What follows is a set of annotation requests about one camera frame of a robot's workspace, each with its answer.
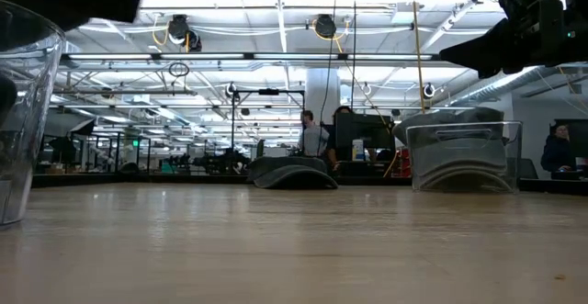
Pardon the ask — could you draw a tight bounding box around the person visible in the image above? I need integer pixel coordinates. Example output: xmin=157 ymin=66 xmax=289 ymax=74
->
xmin=326 ymin=105 xmax=356 ymax=173
xmin=297 ymin=109 xmax=331 ymax=159
xmin=539 ymin=123 xmax=579 ymax=174

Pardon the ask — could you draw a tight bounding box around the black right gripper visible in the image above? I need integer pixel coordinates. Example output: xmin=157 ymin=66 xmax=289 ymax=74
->
xmin=438 ymin=0 xmax=588 ymax=81

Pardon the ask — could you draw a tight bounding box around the black computer monitor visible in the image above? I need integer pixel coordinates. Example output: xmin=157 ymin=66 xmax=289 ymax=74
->
xmin=334 ymin=111 xmax=396 ymax=151

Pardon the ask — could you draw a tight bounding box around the black metal rig frame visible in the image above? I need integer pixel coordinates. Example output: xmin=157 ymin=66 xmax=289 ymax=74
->
xmin=231 ymin=88 xmax=307 ymax=159

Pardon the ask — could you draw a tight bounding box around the clear plastic bin with handles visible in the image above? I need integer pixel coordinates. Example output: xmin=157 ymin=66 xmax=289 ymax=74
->
xmin=405 ymin=119 xmax=525 ymax=195

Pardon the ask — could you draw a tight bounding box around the black hanging cable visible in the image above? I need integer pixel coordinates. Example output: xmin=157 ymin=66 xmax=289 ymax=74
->
xmin=351 ymin=0 xmax=358 ymax=112

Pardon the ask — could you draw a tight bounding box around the black aluminium table frame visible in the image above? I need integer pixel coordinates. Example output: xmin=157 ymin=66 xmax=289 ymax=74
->
xmin=30 ymin=173 xmax=588 ymax=196

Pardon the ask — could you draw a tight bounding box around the thin yellow hanging cord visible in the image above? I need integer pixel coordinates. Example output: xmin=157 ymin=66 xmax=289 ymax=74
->
xmin=409 ymin=0 xmax=427 ymax=114

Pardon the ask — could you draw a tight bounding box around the clear round container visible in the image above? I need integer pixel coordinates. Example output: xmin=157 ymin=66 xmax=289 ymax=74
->
xmin=0 ymin=0 xmax=67 ymax=228

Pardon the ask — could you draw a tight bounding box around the black ceiling cable reel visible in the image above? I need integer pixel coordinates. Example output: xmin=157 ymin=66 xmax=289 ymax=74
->
xmin=166 ymin=13 xmax=204 ymax=53
xmin=313 ymin=13 xmax=338 ymax=39

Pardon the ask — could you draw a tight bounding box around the black coiled cable loop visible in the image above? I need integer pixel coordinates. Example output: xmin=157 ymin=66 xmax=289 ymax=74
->
xmin=167 ymin=61 xmax=191 ymax=78

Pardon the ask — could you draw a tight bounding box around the red box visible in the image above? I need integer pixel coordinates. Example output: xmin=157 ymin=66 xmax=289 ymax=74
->
xmin=393 ymin=146 xmax=413 ymax=179

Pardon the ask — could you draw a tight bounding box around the long ceiling light bar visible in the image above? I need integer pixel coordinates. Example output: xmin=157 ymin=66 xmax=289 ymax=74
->
xmin=62 ymin=51 xmax=437 ymax=62

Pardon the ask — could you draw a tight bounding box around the silver ventilation duct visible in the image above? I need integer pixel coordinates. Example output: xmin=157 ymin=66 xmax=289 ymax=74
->
xmin=449 ymin=66 xmax=555 ymax=107

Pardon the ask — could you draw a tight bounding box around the horizontal ceiling pipe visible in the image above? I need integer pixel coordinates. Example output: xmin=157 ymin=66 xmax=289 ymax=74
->
xmin=52 ymin=87 xmax=198 ymax=96

